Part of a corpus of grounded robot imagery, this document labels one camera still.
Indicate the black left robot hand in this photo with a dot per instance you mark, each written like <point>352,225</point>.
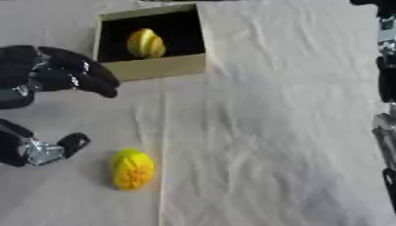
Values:
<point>77,73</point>

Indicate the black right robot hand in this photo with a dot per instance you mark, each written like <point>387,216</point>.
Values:
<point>387,79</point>

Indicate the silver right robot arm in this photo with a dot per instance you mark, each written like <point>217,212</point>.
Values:
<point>387,35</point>

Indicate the tan cardboard box black inside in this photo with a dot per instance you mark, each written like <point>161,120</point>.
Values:
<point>154,68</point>

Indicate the pale yellow ribbed toy fruit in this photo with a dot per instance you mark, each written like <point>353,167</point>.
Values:
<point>146,44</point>

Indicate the bright yellow ribbed toy fruit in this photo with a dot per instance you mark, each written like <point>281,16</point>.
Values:
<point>132,169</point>

